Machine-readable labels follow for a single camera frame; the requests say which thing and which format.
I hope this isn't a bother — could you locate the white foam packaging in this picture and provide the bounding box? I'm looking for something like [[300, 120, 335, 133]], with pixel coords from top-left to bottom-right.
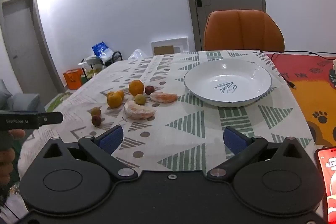
[[150, 36, 189, 56]]

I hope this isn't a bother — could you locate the white plate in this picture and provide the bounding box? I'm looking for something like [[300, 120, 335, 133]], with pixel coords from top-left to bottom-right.
[[183, 59, 273, 107]]

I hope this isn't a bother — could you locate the brown cardboard sheet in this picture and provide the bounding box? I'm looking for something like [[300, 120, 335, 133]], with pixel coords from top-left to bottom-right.
[[154, 45, 174, 56]]

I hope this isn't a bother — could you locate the white plastic bag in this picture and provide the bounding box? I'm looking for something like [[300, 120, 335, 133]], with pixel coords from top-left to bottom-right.
[[128, 49, 147, 60]]

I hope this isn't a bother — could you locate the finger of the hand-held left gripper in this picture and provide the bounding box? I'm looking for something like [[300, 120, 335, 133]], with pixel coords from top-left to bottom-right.
[[39, 112, 64, 125]]

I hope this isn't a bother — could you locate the large orange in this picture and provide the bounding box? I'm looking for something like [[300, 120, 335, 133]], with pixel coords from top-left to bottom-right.
[[129, 80, 145, 97]]

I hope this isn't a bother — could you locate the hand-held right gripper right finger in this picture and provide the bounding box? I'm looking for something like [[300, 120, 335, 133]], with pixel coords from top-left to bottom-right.
[[207, 126, 302, 184]]

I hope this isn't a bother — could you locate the blue and white bag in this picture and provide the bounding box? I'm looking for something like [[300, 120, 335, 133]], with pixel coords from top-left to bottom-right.
[[92, 42, 114, 62]]

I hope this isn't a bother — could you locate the patterned tablecloth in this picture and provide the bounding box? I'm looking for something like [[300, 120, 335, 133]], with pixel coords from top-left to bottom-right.
[[18, 49, 315, 180]]

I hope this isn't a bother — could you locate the plain grey door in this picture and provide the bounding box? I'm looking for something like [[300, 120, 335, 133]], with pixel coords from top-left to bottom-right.
[[0, 0, 63, 98]]

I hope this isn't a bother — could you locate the person's left hand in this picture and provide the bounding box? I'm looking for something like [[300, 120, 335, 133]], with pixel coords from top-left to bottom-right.
[[0, 129, 26, 185]]

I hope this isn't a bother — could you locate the medium orange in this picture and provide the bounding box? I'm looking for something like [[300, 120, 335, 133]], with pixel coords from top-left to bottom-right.
[[107, 93, 123, 108]]

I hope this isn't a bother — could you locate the grey sofa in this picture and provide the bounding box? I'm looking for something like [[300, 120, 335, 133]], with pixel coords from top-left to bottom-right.
[[0, 79, 46, 113]]

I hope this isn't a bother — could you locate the white box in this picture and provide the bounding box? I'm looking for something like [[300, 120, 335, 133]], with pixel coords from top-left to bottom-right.
[[78, 56, 104, 67]]

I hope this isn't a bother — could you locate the red cartoon table mat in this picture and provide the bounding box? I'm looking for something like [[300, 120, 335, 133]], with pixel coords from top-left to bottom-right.
[[266, 52, 336, 151]]

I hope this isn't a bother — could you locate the orange chair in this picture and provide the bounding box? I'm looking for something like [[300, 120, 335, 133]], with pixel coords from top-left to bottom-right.
[[203, 9, 285, 52]]

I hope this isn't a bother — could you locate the green floor mat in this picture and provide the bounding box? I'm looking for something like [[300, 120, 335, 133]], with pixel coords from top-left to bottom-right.
[[45, 91, 74, 112]]

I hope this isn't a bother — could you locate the smartphone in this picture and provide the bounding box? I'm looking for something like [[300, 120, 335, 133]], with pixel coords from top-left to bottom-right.
[[314, 146, 336, 224]]

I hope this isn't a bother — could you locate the orange paper bag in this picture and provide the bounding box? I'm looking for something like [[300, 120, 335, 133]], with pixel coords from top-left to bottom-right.
[[63, 69, 84, 90]]

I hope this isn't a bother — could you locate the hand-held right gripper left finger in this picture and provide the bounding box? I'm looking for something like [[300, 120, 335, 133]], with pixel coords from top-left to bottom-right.
[[42, 125, 138, 184]]

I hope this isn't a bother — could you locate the black metal rack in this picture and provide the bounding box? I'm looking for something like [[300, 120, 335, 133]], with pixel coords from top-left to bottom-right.
[[112, 50, 124, 65]]

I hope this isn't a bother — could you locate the black cable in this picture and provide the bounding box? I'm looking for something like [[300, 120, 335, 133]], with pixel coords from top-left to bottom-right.
[[259, 49, 336, 89]]

